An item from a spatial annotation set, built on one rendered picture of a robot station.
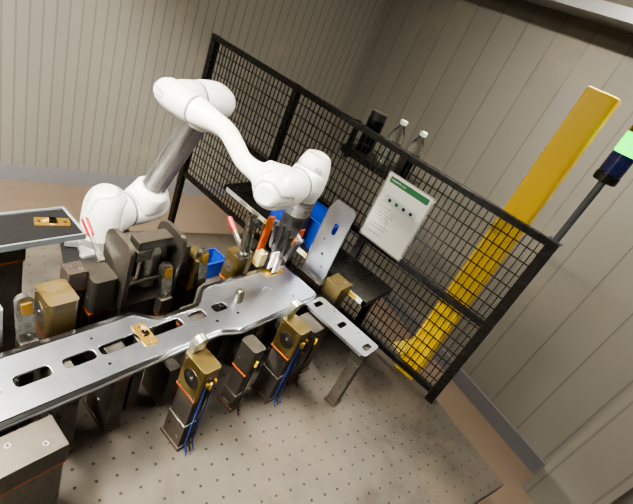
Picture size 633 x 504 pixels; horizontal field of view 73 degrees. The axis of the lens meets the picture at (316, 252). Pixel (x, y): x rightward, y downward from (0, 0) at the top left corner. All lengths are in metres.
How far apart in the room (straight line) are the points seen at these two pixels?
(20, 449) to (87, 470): 0.38
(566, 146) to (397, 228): 0.66
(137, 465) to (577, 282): 2.46
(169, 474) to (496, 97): 2.90
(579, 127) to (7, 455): 1.69
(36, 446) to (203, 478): 0.53
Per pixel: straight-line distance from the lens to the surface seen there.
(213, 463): 1.44
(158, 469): 1.41
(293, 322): 1.40
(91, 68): 3.56
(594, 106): 1.63
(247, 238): 1.53
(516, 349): 3.16
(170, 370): 1.38
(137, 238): 1.29
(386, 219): 1.82
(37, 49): 3.51
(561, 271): 2.98
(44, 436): 1.06
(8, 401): 1.15
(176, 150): 1.81
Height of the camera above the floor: 1.92
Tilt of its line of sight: 29 degrees down
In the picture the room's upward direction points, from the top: 25 degrees clockwise
